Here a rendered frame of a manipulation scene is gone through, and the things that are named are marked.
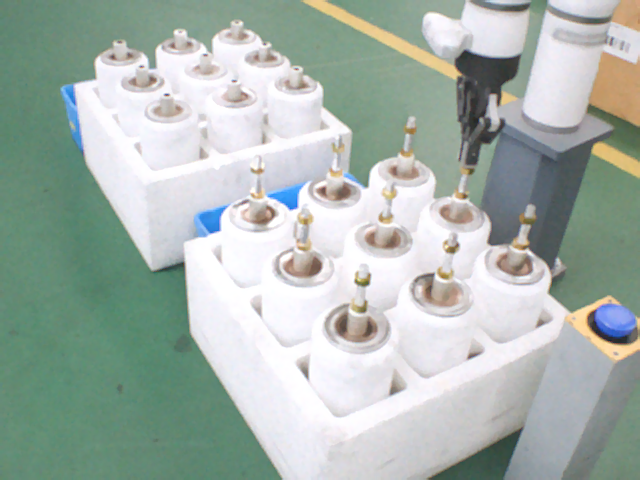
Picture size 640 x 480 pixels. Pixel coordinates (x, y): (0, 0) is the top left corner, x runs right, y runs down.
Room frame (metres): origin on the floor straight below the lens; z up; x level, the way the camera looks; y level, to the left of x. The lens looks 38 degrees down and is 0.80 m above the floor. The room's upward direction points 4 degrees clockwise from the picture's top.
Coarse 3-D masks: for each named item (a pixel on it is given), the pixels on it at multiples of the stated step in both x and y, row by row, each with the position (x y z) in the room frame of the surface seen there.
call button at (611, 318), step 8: (608, 304) 0.54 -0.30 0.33; (616, 304) 0.55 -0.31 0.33; (600, 312) 0.53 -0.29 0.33; (608, 312) 0.53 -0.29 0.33; (616, 312) 0.53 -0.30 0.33; (624, 312) 0.53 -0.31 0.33; (600, 320) 0.52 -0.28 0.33; (608, 320) 0.52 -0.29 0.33; (616, 320) 0.52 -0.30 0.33; (624, 320) 0.52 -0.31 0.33; (632, 320) 0.52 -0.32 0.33; (600, 328) 0.52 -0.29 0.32; (608, 328) 0.51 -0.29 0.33; (616, 328) 0.51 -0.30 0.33; (624, 328) 0.51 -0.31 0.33; (632, 328) 0.51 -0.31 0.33; (616, 336) 0.51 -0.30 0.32
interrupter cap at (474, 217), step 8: (440, 200) 0.82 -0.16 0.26; (448, 200) 0.82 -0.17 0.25; (432, 208) 0.80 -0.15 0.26; (440, 208) 0.80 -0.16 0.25; (448, 208) 0.81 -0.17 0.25; (472, 208) 0.81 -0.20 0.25; (432, 216) 0.78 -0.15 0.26; (440, 216) 0.78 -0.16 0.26; (448, 216) 0.79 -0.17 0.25; (464, 216) 0.79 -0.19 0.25; (472, 216) 0.79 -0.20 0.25; (480, 216) 0.79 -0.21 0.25; (440, 224) 0.76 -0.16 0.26; (448, 224) 0.77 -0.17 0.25; (456, 224) 0.77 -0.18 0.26; (464, 224) 0.77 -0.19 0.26; (472, 224) 0.77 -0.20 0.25; (480, 224) 0.77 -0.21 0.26; (464, 232) 0.76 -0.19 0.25
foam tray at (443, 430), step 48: (192, 240) 0.79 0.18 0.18; (192, 288) 0.76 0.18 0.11; (240, 336) 0.63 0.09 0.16; (480, 336) 0.64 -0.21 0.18; (528, 336) 0.64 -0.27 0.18; (240, 384) 0.63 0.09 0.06; (288, 384) 0.54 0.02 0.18; (432, 384) 0.55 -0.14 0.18; (480, 384) 0.58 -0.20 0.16; (528, 384) 0.63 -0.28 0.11; (288, 432) 0.53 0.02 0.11; (336, 432) 0.48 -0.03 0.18; (384, 432) 0.50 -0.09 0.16; (432, 432) 0.54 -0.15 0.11; (480, 432) 0.59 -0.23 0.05
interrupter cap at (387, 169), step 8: (384, 160) 0.92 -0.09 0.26; (392, 160) 0.92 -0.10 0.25; (416, 160) 0.92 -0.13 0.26; (384, 168) 0.90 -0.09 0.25; (392, 168) 0.90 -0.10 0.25; (416, 168) 0.90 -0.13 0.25; (424, 168) 0.90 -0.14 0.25; (384, 176) 0.87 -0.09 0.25; (392, 176) 0.88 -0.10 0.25; (400, 176) 0.88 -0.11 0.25; (408, 176) 0.88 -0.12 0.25; (416, 176) 0.88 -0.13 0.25; (424, 176) 0.88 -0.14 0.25; (400, 184) 0.86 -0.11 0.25; (408, 184) 0.86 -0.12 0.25; (416, 184) 0.86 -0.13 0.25
